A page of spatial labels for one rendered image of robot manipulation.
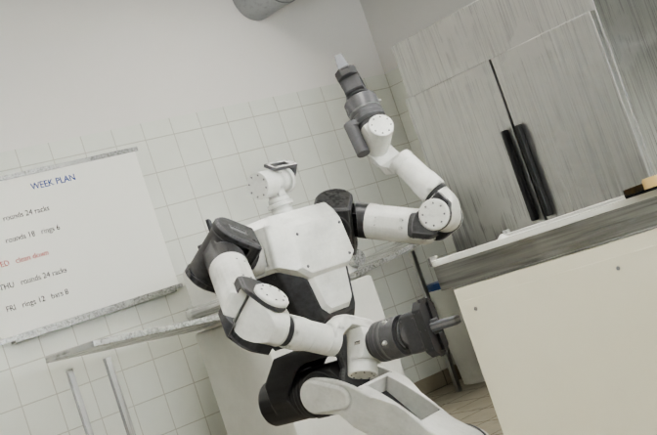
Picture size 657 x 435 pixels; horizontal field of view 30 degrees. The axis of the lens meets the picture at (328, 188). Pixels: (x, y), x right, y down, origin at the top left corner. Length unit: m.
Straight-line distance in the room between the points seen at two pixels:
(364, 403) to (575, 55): 3.59
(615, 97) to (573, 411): 3.84
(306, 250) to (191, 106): 4.55
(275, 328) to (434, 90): 4.37
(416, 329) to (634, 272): 0.56
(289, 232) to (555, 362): 0.78
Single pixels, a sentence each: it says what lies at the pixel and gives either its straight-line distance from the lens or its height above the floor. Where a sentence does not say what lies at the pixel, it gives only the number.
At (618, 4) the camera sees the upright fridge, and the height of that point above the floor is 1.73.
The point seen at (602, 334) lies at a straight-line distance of 2.20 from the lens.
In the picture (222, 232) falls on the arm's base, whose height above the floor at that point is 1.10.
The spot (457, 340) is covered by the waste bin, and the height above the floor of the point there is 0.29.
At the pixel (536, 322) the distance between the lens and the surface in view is 2.25.
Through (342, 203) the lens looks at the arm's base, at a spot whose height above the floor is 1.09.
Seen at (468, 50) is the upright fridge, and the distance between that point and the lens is 6.59.
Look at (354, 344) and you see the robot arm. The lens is 2.62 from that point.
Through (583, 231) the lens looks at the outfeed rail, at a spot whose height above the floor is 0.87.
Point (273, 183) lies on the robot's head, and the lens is 2.85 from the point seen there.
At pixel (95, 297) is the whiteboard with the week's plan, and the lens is 6.64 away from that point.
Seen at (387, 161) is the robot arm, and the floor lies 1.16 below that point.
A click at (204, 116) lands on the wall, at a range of 7.31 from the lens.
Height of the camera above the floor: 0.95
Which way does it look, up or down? 4 degrees up
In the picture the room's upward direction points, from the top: 19 degrees counter-clockwise
